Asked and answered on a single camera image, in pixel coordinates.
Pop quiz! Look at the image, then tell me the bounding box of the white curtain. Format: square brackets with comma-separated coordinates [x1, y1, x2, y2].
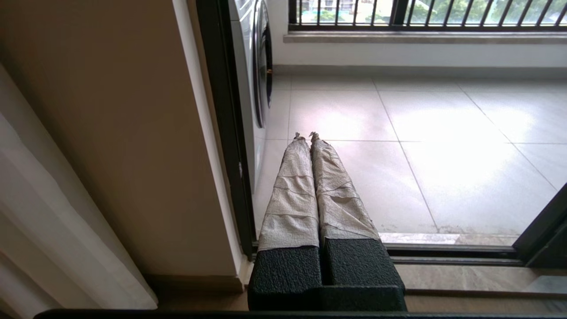
[0, 64, 159, 319]

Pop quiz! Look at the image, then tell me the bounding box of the white front-load washing machine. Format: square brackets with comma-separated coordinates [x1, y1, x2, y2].
[227, 0, 275, 195]

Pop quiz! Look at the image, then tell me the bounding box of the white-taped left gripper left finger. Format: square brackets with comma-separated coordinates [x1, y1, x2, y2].
[248, 134, 323, 295]

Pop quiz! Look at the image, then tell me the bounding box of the black metal balcony railing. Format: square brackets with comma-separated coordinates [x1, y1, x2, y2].
[288, 0, 567, 31]

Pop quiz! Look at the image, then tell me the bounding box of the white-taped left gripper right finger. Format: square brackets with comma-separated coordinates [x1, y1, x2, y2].
[310, 132, 404, 287]

